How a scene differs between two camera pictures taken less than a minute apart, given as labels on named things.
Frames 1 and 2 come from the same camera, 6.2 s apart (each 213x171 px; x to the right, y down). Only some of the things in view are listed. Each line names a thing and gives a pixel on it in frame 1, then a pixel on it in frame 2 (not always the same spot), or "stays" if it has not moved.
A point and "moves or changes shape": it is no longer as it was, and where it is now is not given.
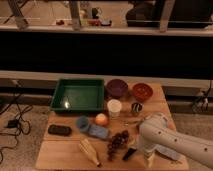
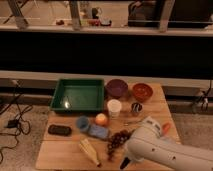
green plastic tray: (80, 95) stays
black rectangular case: (59, 130) stays
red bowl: (142, 92) stays
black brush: (129, 153) moves or changes shape
